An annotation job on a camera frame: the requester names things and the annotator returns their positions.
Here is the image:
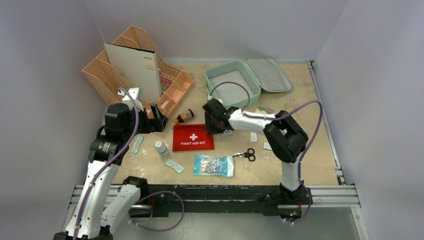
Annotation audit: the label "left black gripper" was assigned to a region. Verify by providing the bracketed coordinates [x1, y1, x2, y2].
[122, 103, 167, 141]

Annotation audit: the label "red first aid pouch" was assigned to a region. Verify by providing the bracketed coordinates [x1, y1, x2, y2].
[172, 124, 215, 152]

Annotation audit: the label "white bandage strip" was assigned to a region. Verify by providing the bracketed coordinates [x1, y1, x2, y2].
[263, 142, 272, 151]
[250, 132, 258, 143]

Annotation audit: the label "bandage strip front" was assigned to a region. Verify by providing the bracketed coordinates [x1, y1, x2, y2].
[165, 158, 184, 174]

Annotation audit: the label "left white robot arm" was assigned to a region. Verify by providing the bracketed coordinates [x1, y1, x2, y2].
[53, 103, 168, 240]

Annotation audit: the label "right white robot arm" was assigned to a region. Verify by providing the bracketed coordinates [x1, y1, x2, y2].
[202, 98, 311, 204]

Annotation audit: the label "brown medicine bottle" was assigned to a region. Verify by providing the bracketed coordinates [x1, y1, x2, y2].
[173, 109, 195, 125]

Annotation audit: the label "bandage strip left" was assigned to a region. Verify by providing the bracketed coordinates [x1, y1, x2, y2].
[131, 135, 144, 154]

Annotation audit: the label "clear bag of pads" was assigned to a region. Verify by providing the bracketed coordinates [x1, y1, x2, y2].
[220, 129, 232, 139]

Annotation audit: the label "small white bottle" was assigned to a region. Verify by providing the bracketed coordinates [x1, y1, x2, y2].
[154, 141, 169, 158]

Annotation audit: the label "mint green open case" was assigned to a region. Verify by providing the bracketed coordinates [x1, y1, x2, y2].
[205, 57, 294, 109]

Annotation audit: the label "white gauze bag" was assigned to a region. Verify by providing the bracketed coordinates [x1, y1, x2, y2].
[255, 106, 275, 115]

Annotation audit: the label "blue gauze packet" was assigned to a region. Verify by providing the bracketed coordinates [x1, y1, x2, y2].
[193, 154, 234, 177]

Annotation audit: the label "peach plastic file organizer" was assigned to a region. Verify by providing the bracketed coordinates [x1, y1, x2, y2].
[82, 25, 193, 118]

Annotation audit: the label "white booklet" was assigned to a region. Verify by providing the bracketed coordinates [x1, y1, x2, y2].
[103, 43, 162, 102]

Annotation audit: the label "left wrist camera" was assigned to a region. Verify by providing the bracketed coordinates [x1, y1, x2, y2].
[119, 87, 144, 104]

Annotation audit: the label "black handled scissors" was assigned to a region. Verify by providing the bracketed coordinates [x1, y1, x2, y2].
[231, 148, 256, 162]

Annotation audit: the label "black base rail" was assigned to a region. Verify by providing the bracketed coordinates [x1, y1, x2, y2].
[138, 184, 313, 219]

